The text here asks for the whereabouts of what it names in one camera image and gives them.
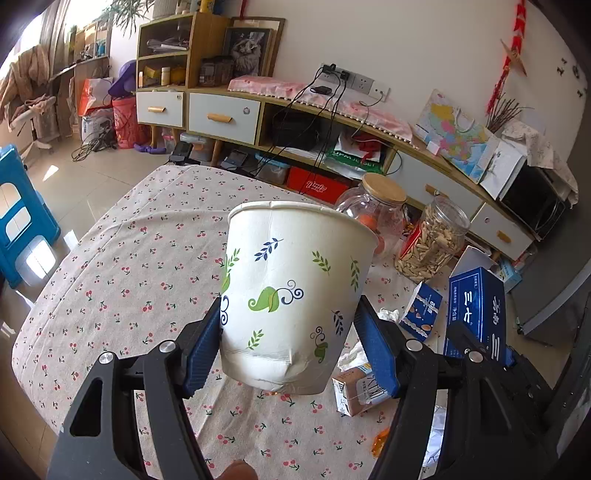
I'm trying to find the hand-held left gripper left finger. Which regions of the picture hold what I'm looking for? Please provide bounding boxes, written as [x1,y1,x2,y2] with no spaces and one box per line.
[46,298,223,480]

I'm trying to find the orange white shopping bag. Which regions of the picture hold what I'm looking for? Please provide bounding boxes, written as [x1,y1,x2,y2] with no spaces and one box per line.
[76,78,114,117]

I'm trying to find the white drawer wooden handle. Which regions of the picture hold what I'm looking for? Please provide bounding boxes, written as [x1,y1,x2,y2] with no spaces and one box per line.
[399,152,483,217]
[188,92,263,146]
[471,203,534,260]
[136,90,185,130]

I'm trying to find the blue cardboard box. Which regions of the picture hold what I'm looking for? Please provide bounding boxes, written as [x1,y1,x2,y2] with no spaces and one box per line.
[442,267,507,367]

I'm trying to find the blue plastic stool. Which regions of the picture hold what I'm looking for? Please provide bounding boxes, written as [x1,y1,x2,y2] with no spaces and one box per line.
[0,144,62,289]

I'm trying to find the red bucket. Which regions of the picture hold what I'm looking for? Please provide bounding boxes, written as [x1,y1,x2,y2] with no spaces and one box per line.
[112,97,151,149]

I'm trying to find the leaf print paper cup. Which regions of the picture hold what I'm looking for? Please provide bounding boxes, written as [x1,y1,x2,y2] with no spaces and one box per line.
[221,200,380,396]

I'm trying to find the orange plastic wrapper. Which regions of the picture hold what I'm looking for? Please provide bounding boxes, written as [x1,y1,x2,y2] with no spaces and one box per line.
[370,428,392,459]

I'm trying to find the red hanging decoration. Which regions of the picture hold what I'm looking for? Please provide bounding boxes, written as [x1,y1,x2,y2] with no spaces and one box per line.
[489,0,529,114]

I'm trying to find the white paper bag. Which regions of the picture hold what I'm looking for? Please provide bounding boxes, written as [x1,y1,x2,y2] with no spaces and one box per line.
[478,138,527,200]

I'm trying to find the framed cat picture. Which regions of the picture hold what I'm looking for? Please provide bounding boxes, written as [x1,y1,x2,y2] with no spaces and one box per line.
[223,27,273,79]

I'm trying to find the clear plastic jar of seeds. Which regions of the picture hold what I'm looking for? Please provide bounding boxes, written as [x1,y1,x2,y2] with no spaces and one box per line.
[394,195,472,283]

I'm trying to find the glass jar with bamboo lid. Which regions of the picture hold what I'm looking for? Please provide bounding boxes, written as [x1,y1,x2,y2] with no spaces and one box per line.
[333,173,409,265]

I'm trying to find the green potted plant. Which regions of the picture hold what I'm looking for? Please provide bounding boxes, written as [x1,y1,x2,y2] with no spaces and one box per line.
[95,0,155,28]

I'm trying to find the white wall outlets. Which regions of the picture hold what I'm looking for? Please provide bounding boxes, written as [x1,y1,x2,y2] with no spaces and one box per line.
[321,65,391,95]

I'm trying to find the red cardboard box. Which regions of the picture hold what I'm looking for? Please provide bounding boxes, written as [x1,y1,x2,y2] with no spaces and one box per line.
[286,166,354,206]

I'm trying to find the brown white milk carton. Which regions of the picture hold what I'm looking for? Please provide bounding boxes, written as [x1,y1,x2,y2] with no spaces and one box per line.
[332,362,391,417]

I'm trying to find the pink cloth runner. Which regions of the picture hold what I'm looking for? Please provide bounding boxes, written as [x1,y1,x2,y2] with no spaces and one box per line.
[228,76,413,143]

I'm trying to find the map print bag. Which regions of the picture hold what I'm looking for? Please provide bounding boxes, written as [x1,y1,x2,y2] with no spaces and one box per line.
[413,89,502,178]

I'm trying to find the chair draped with clothes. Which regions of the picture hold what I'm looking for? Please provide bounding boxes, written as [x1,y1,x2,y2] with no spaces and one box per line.
[0,46,58,148]

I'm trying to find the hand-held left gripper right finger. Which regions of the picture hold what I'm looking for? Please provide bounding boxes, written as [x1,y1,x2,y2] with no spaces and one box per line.
[355,295,539,480]

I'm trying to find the dark storage jar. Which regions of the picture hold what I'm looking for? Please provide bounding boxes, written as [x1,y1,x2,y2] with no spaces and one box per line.
[198,56,234,88]

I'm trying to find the person's left hand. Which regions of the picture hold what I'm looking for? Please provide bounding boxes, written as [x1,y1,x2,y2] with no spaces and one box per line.
[217,459,257,480]

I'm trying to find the black box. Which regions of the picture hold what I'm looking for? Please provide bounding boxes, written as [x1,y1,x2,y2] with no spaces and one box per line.
[270,112,321,148]

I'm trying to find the dried twigs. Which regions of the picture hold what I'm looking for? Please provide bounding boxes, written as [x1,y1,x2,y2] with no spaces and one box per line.
[485,95,532,134]

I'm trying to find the crumpled white paper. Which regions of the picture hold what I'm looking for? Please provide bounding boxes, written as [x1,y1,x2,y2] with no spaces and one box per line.
[421,405,450,469]

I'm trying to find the purple plastic item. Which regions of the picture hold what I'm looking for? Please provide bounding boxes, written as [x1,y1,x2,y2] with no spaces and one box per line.
[108,60,139,99]

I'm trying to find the long wooden cabinet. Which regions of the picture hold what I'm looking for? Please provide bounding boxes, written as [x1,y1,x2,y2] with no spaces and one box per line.
[135,85,539,264]

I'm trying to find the black microwave oven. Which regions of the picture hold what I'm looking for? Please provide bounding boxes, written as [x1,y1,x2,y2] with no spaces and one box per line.
[499,164,568,241]

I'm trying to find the wooden shelf unit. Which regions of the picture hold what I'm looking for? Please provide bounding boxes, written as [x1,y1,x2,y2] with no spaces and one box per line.
[136,11,232,90]

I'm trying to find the small blue white box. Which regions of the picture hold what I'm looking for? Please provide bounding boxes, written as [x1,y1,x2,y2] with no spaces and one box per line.
[398,282,443,342]

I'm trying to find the cherry print tablecloth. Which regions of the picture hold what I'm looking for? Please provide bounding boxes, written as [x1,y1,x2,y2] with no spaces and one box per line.
[11,164,462,480]

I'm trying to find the floral cloth cover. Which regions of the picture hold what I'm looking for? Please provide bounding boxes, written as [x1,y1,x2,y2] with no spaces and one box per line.
[501,121,580,206]

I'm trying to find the green white plastic bag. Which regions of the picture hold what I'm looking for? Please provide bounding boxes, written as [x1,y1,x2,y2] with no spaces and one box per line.
[323,134,398,178]

